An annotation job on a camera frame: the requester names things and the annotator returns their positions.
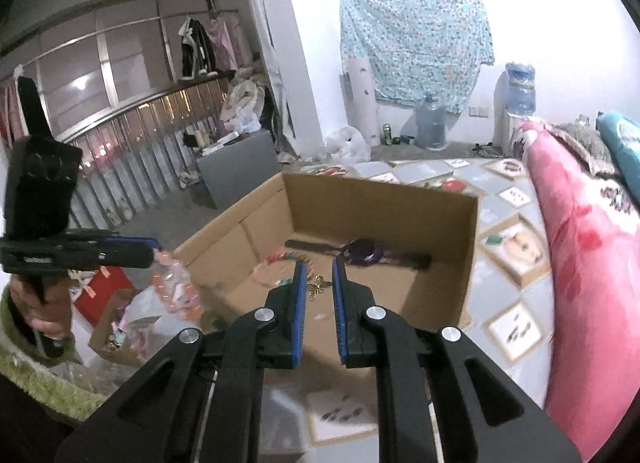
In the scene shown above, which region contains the person's left forearm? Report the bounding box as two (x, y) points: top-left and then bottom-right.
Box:
(0, 288), (108, 424)

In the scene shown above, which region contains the blue patterned wall cloth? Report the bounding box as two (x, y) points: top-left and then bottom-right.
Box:
(339, 0), (496, 115)

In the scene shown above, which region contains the pile of clothes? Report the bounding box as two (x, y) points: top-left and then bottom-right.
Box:
(220, 78), (276, 136)

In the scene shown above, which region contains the white plastic bag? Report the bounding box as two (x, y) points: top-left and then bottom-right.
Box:
(324, 126), (372, 162)

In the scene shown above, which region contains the blue water bottle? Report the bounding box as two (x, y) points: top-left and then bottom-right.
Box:
(504, 62), (537, 115)

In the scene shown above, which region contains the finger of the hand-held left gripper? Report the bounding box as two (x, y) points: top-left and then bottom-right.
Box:
(65, 247), (155, 271)
(65, 230), (162, 251)

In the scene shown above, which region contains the pink hanging garment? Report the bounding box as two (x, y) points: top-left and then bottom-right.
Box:
(207, 16), (252, 73)

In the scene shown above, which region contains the orange pink bead bracelet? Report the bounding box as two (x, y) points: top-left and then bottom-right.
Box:
(149, 249), (205, 320)

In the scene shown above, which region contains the multicolour bead bracelet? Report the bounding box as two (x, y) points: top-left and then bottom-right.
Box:
(251, 249), (316, 289)

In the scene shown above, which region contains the clear water jug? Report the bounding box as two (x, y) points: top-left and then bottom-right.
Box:
(416, 92), (447, 150)

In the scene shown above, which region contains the fruit patterned tablecloth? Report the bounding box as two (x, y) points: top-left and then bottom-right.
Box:
(270, 156), (566, 449)

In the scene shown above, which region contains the person's left hand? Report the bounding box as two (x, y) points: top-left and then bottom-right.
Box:
(10, 270), (75, 344)

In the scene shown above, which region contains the red paper bag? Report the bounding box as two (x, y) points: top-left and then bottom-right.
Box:
(74, 265), (137, 328)

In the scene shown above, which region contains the blue pillow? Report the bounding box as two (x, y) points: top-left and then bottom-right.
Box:
(596, 112), (640, 179)

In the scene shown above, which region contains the open cardboard box with clutter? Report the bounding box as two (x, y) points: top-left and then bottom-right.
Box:
(89, 288), (168, 369)

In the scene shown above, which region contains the white rolled sheet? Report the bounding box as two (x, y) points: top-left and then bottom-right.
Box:
(344, 56), (381, 146)

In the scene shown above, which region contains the large gold butterfly charm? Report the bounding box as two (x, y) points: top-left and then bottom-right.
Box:
(306, 274), (332, 303)

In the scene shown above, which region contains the pink floral quilt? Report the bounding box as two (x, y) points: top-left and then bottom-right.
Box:
(517, 120), (640, 461)

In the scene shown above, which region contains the black hanging jacket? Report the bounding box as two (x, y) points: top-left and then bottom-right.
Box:
(180, 18), (219, 79)

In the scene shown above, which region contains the metal railing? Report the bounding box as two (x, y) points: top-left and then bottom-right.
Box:
(0, 70), (238, 239)

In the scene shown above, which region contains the brown cardboard box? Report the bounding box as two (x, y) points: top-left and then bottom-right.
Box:
(172, 172), (481, 386)

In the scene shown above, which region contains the white water dispenser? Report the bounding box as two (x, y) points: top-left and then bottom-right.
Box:
(494, 110), (532, 156)

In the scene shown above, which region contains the pink strap digital watch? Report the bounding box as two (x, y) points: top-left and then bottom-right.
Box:
(284, 238), (433, 270)

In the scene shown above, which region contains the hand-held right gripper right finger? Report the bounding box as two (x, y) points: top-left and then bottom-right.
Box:
(332, 255), (581, 463)

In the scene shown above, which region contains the grey pillow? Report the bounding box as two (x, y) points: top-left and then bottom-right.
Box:
(544, 122), (618, 178)

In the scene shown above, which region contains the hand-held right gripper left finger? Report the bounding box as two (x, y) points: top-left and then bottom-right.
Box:
(55, 261), (308, 463)

